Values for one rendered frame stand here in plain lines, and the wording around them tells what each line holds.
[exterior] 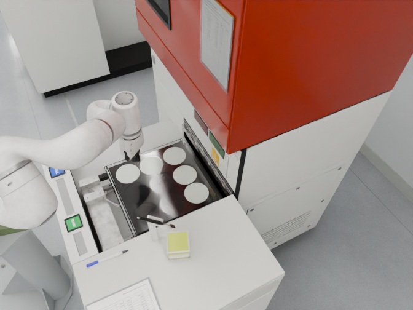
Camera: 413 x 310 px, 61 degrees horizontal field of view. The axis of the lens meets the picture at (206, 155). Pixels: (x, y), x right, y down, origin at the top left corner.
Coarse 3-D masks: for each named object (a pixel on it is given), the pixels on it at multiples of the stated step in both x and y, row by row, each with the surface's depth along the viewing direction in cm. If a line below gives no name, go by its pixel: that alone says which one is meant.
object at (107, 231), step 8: (88, 192) 144; (104, 200) 142; (88, 208) 139; (96, 208) 140; (104, 208) 140; (96, 216) 137; (104, 216) 137; (112, 216) 137; (96, 224) 135; (104, 224) 135; (112, 224) 135; (96, 232) 133; (104, 232) 133; (112, 232) 133; (104, 240) 131; (112, 240) 131
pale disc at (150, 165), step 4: (152, 156) 154; (144, 160) 153; (148, 160) 153; (152, 160) 153; (156, 160) 153; (160, 160) 153; (140, 164) 151; (144, 164) 151; (148, 164) 151; (152, 164) 151; (156, 164) 151; (160, 164) 151; (140, 168) 150; (144, 168) 150; (148, 168) 150; (152, 168) 150; (156, 168) 150; (160, 168) 150; (144, 172) 148; (148, 172) 148; (152, 172) 149; (156, 172) 149
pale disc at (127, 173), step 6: (120, 168) 150; (126, 168) 150; (132, 168) 150; (120, 174) 148; (126, 174) 148; (132, 174) 148; (138, 174) 148; (120, 180) 146; (126, 180) 146; (132, 180) 146
